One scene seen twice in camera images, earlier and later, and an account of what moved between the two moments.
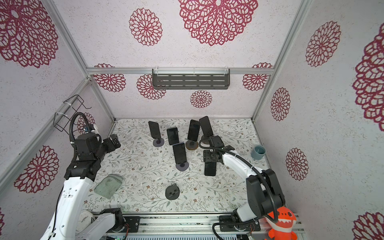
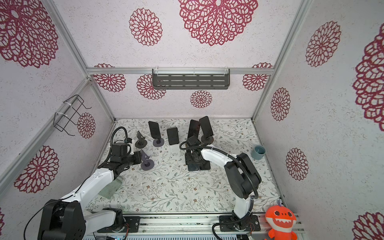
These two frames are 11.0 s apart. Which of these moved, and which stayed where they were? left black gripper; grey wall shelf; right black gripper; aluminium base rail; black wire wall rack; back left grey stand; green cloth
Moved: left black gripper; right black gripper
Stayed: green cloth; back left grey stand; grey wall shelf; aluminium base rail; black wire wall rack
